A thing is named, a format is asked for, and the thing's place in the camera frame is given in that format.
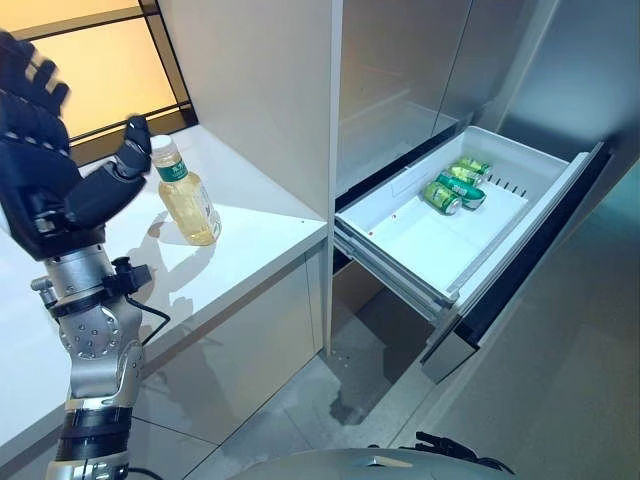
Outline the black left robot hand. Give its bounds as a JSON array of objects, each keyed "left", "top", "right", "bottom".
[{"left": 0, "top": 29, "right": 152, "bottom": 262}]

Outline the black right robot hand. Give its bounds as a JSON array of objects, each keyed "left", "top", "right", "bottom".
[{"left": 414, "top": 430, "right": 514, "bottom": 476}]

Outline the tea bottle with white cap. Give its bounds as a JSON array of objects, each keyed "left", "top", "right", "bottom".
[{"left": 149, "top": 134, "right": 223, "bottom": 248}]

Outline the white fridge drawer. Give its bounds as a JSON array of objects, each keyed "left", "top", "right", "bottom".
[{"left": 333, "top": 124, "right": 614, "bottom": 346}]

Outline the steel fronted fridge drawer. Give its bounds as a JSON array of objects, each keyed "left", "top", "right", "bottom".
[{"left": 419, "top": 309, "right": 501, "bottom": 385}]

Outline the stainless steel fridge body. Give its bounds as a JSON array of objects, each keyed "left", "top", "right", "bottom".
[{"left": 334, "top": 0, "right": 640, "bottom": 201}]

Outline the black framed window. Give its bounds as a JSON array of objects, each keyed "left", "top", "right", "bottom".
[{"left": 9, "top": 0, "right": 201, "bottom": 151}]

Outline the white counter cabinet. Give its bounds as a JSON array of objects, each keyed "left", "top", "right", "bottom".
[{"left": 0, "top": 122, "right": 331, "bottom": 480}]

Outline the tall white cabinet panel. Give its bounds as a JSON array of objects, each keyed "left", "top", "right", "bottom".
[{"left": 157, "top": 0, "right": 344, "bottom": 356}]

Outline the light green drink can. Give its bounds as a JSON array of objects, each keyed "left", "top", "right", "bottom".
[
  {"left": 455, "top": 155, "right": 494, "bottom": 175},
  {"left": 423, "top": 180, "right": 464, "bottom": 217},
  {"left": 448, "top": 163, "right": 484, "bottom": 187}
]

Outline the dark green drink can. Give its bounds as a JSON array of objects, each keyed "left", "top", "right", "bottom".
[{"left": 434, "top": 170, "right": 487, "bottom": 209}]

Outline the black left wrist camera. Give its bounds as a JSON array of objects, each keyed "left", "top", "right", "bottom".
[{"left": 102, "top": 255, "right": 154, "bottom": 301}]

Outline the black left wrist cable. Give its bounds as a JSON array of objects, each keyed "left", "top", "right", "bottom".
[{"left": 125, "top": 294, "right": 172, "bottom": 347}]

